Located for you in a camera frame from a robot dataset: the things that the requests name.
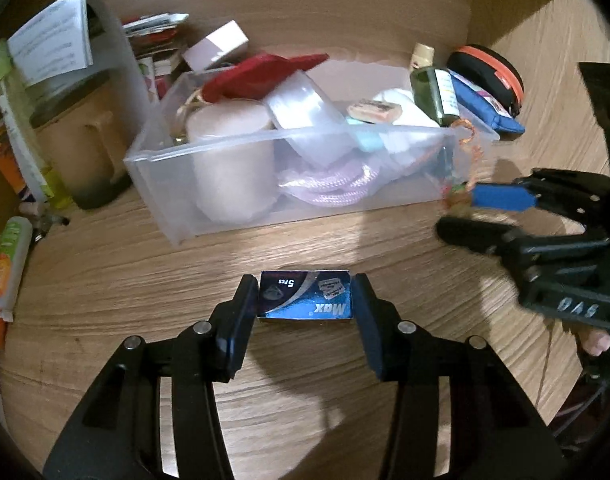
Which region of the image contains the translucent white jar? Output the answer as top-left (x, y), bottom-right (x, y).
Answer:
top-left (266, 71), bottom-right (356, 166)

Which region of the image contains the white paper booklet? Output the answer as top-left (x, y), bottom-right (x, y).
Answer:
top-left (7, 0), bottom-right (96, 86)

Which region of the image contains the black orange zip case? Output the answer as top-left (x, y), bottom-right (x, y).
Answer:
top-left (445, 45), bottom-right (525, 120)

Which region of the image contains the green white carton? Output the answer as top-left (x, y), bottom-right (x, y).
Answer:
top-left (0, 40), bottom-right (70, 208)

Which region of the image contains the pink rope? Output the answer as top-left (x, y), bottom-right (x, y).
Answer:
top-left (277, 157), bottom-right (386, 207)

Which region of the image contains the beige printed eraser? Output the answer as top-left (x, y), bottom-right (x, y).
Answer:
top-left (346, 100), bottom-right (403, 125)

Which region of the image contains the small blue box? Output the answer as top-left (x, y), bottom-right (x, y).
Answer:
top-left (257, 269), bottom-right (357, 325)

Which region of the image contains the clear plastic container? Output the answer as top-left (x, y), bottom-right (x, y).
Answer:
top-left (124, 55), bottom-right (501, 247)

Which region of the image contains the orange book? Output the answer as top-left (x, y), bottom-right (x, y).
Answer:
top-left (0, 125), bottom-right (30, 201)

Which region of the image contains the stack of books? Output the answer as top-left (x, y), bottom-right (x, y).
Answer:
top-left (120, 12), bottom-right (191, 101)

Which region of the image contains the white drawstring pouch with charms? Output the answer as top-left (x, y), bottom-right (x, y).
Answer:
top-left (372, 87), bottom-right (486, 211)

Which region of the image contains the thin cable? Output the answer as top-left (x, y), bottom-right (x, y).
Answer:
top-left (535, 320), bottom-right (558, 411)

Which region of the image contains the red pouch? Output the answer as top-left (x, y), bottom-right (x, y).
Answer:
top-left (201, 52), bottom-right (330, 106)

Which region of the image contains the blue zip pouch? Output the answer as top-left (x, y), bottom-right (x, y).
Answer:
top-left (447, 70), bottom-right (527, 136)

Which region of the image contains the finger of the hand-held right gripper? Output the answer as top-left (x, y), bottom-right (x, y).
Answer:
top-left (435, 215), bottom-right (610, 271)
top-left (470, 167), bottom-right (610, 221)

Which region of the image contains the pink white box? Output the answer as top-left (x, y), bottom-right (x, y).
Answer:
top-left (181, 20), bottom-right (250, 72)

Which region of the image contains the green glass bottle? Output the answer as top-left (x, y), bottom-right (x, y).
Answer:
top-left (410, 67), bottom-right (461, 128)

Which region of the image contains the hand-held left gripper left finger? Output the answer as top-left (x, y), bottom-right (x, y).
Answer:
top-left (42, 274), bottom-right (261, 480)

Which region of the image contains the tan twine bundle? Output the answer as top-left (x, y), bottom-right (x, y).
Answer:
top-left (172, 87), bottom-right (208, 146)

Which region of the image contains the tan mug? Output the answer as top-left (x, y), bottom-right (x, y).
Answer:
top-left (35, 95), bottom-right (130, 206)

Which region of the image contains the person's right hand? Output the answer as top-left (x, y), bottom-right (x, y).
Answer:
top-left (578, 330), bottom-right (610, 358)

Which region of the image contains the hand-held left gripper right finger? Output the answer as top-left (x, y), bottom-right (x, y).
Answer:
top-left (352, 272), bottom-right (568, 480)

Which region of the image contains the orange green tube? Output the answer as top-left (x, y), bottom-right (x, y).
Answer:
top-left (0, 216), bottom-right (34, 351)

